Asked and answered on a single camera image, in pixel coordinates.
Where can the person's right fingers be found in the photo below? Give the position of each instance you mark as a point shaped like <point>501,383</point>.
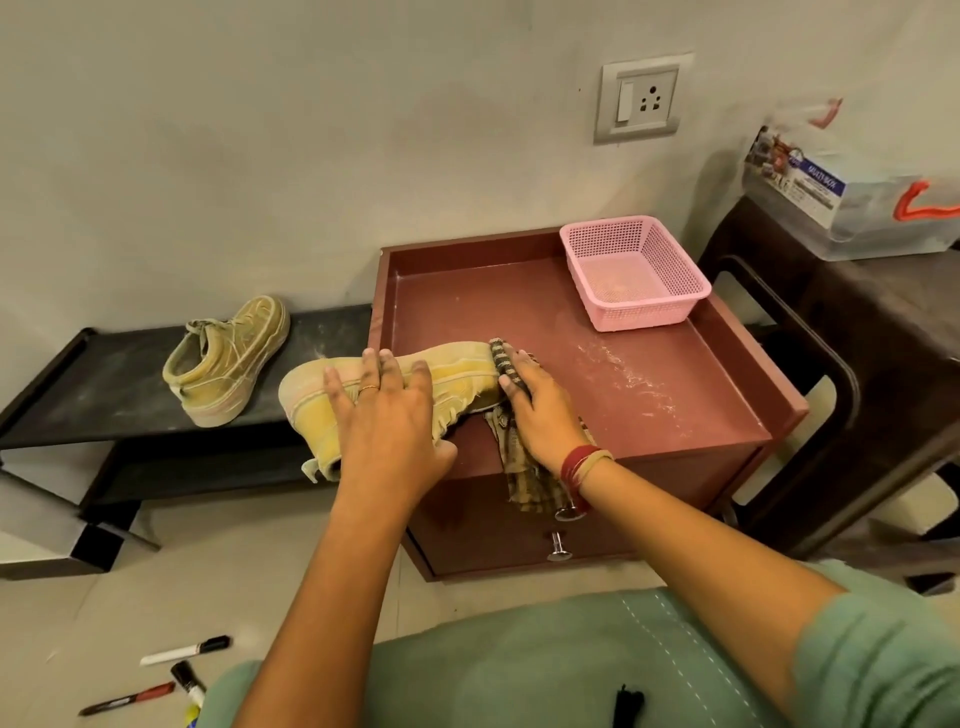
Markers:
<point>521,375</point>

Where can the person's right forearm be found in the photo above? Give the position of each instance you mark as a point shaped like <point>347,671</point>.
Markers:
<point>697,562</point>

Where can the white marker black cap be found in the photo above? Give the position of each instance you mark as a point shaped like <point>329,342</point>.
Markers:
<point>184,651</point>

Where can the pink plastic basket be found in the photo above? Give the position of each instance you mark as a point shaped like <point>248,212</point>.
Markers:
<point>634,277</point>

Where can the red thread bangles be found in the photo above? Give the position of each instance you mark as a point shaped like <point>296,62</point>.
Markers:
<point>581,466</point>

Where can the tan suede shoe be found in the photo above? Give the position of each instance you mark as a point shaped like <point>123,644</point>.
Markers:
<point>225,360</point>
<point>457,371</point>

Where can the person's right hand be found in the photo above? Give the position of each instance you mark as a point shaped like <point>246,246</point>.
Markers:
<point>544,427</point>

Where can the brown drawer cabinet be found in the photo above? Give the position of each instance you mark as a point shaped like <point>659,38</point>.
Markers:
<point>652,390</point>

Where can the person's left thumb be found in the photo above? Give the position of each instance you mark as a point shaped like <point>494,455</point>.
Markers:
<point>445,454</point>

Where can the short black-capped marker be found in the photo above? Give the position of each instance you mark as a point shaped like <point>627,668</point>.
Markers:
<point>189,681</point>

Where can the brown checked cloth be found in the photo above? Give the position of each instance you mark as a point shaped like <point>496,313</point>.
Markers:
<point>525,480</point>

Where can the person's left little finger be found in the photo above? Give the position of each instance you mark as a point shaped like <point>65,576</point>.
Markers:
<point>337,394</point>

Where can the person's left hand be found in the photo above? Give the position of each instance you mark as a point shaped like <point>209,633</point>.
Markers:
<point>390,435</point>

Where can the person's left forearm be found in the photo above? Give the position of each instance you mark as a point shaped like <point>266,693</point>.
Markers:
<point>330,600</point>

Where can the person's left middle finger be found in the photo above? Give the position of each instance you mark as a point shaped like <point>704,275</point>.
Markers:
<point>391,369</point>

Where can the grey wall socket switch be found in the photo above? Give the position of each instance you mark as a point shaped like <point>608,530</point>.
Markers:
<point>645,97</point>

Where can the silver drawer knob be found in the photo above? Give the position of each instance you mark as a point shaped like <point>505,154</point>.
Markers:
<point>559,547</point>
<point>571,513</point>

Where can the red marker pen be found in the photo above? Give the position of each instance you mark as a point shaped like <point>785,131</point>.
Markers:
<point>127,699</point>

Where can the dark brown plastic stool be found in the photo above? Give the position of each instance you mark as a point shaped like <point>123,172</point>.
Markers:
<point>885,352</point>

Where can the black shoe rack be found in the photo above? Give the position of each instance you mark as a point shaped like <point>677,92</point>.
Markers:
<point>97,390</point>

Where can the black tassel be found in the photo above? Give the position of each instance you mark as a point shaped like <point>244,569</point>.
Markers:
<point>627,709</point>

